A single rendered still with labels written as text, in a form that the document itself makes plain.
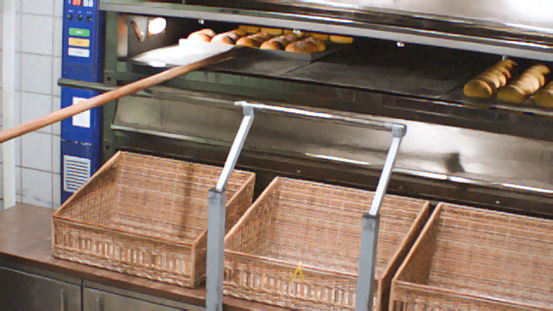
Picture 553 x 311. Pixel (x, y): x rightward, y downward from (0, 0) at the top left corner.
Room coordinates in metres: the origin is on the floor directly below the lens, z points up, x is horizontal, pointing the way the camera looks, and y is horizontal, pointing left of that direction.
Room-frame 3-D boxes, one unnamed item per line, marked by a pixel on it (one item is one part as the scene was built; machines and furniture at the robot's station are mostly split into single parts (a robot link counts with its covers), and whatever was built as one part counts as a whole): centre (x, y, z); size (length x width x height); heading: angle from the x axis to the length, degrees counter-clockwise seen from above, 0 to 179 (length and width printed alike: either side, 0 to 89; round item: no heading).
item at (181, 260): (3.77, 0.41, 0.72); 0.56 x 0.49 x 0.28; 68
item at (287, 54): (4.56, 0.08, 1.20); 0.55 x 0.36 x 0.03; 68
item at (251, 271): (3.53, -0.17, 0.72); 0.56 x 0.49 x 0.28; 67
